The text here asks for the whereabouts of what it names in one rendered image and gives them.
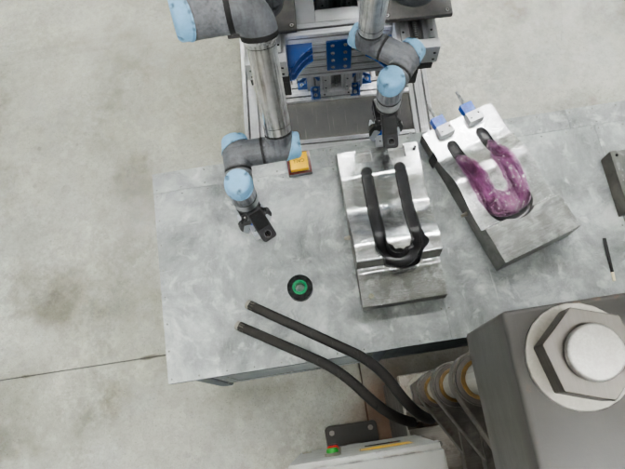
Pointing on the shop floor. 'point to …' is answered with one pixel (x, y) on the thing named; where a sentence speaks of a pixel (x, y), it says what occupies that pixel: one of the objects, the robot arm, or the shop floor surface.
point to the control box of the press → (371, 450)
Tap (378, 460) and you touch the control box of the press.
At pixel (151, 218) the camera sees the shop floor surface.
